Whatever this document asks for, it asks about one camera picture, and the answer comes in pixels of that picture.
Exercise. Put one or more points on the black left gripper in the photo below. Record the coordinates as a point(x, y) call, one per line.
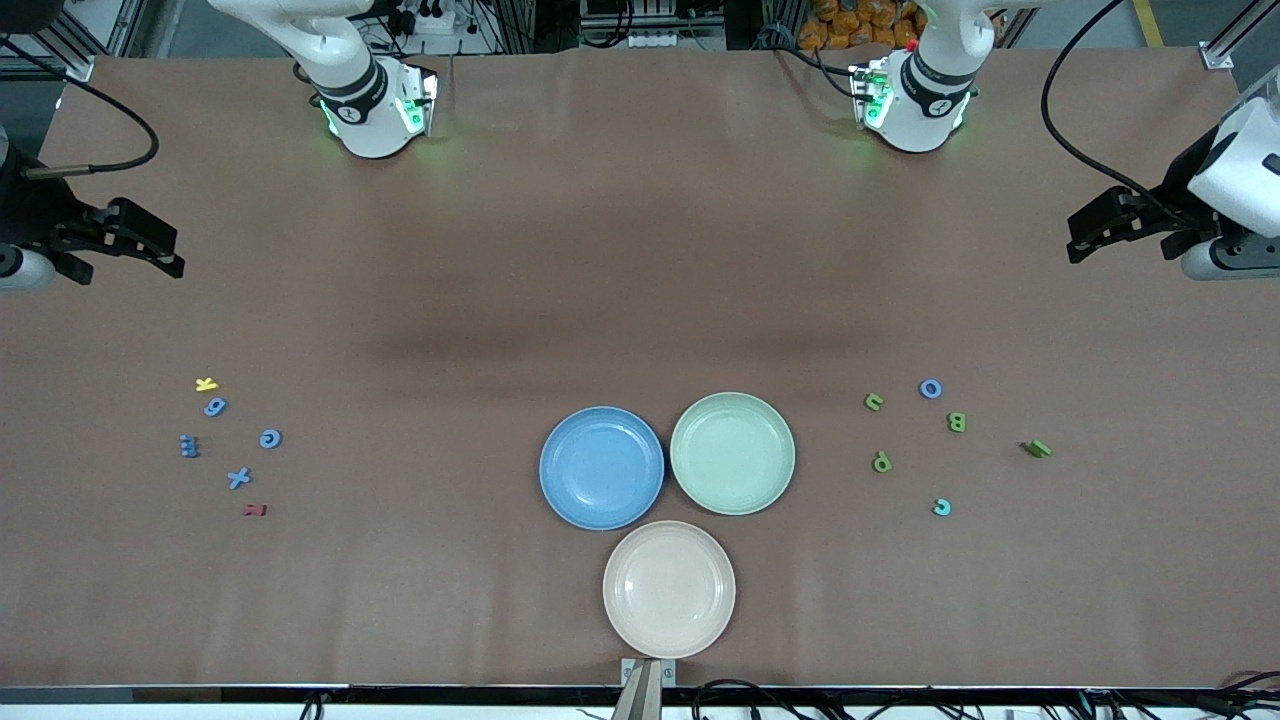
point(1182, 193)

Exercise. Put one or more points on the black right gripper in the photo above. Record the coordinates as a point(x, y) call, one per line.
point(32, 214)

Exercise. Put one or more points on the blue digit 6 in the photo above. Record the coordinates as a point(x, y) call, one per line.
point(215, 408)

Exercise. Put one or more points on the blue letter E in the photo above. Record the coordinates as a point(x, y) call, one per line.
point(189, 446)

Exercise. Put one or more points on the green letter N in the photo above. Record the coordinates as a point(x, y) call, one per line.
point(1037, 449)

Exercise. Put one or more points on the blue letter G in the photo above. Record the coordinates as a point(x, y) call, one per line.
point(263, 438)

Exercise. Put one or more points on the green letter B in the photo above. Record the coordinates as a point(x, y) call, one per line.
point(957, 422)

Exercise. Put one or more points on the blue letter X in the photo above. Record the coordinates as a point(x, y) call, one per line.
point(239, 479)

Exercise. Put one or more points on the green letter P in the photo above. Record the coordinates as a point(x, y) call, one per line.
point(881, 461)

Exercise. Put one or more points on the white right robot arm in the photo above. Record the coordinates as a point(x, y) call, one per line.
point(365, 110)

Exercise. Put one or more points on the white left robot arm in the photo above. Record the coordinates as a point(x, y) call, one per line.
point(925, 110)

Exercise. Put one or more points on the blue letter O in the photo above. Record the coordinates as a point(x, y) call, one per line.
point(923, 389)

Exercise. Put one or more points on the orange snack bags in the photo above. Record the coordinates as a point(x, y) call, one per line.
point(850, 20)

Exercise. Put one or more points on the large white power strip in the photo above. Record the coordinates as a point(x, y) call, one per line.
point(430, 18)

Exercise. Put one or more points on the green plate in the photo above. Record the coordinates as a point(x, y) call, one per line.
point(733, 453)

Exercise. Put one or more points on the table cover sheet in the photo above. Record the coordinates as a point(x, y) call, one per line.
point(640, 250)

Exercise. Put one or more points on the small white power strip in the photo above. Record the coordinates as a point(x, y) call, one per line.
point(650, 40)

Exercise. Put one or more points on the blue plate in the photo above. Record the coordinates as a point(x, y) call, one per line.
point(601, 468)

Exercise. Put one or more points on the beige plate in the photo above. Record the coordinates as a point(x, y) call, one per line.
point(669, 589)

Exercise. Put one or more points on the aluminium frame profile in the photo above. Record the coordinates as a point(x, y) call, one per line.
point(1220, 50)
point(60, 62)

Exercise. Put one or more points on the black table edge rail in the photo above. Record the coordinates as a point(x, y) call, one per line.
point(400, 694)

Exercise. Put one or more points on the grey metal camera bracket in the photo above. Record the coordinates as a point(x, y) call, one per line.
point(647, 690)

